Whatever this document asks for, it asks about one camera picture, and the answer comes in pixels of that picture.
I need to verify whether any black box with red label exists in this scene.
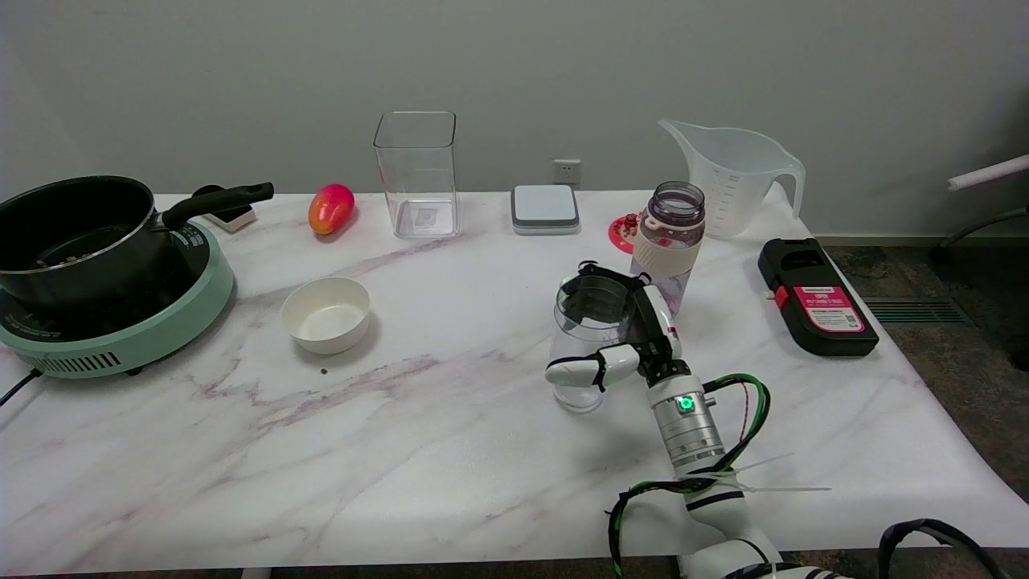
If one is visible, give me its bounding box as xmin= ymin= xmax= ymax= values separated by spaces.
xmin=758 ymin=237 xmax=879 ymax=358

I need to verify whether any clear plastic measuring jug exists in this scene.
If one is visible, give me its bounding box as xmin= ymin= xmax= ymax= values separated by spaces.
xmin=658 ymin=118 xmax=806 ymax=240

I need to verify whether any red round disc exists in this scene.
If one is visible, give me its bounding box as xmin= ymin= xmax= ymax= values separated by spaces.
xmin=609 ymin=212 xmax=644 ymax=255

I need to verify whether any white ceramic bowl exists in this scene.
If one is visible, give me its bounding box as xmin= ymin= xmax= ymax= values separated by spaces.
xmin=281 ymin=277 xmax=371 ymax=355

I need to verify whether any floor vent grille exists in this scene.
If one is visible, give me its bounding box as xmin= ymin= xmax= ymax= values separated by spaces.
xmin=864 ymin=298 xmax=970 ymax=326

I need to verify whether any bottle with beige sleeve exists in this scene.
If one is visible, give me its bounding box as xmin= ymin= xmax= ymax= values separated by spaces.
xmin=625 ymin=181 xmax=707 ymax=318

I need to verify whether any grey white square lid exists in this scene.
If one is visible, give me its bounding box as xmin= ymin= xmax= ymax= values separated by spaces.
xmin=510 ymin=184 xmax=581 ymax=236

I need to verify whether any green black robot cable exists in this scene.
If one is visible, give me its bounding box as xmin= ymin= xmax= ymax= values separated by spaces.
xmin=606 ymin=372 xmax=773 ymax=578

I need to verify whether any green induction cooker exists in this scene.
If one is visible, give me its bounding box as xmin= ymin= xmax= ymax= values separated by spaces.
xmin=0 ymin=219 xmax=236 ymax=380

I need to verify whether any white rod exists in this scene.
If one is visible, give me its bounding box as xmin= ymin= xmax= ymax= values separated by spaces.
xmin=947 ymin=154 xmax=1029 ymax=192

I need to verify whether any black cooker power cable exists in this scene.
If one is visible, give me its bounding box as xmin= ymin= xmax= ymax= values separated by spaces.
xmin=0 ymin=368 xmax=41 ymax=408

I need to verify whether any red yellow mango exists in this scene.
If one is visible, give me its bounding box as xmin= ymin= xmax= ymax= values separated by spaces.
xmin=309 ymin=183 xmax=356 ymax=236

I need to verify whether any white zip tie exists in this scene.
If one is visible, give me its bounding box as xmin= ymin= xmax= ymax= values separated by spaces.
xmin=698 ymin=452 xmax=834 ymax=494

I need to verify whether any clear square container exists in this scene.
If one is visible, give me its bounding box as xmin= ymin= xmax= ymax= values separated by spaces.
xmin=373 ymin=111 xmax=462 ymax=240

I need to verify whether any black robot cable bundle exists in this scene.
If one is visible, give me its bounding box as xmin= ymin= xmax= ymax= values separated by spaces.
xmin=876 ymin=519 xmax=1011 ymax=579

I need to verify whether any clear glass cup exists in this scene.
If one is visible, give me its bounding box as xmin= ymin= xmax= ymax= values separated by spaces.
xmin=549 ymin=273 xmax=644 ymax=415

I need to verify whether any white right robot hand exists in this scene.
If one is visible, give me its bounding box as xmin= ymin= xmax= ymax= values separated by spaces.
xmin=545 ymin=261 xmax=692 ymax=389

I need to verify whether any black saucepan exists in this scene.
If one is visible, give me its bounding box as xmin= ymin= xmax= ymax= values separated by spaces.
xmin=0 ymin=175 xmax=275 ymax=310

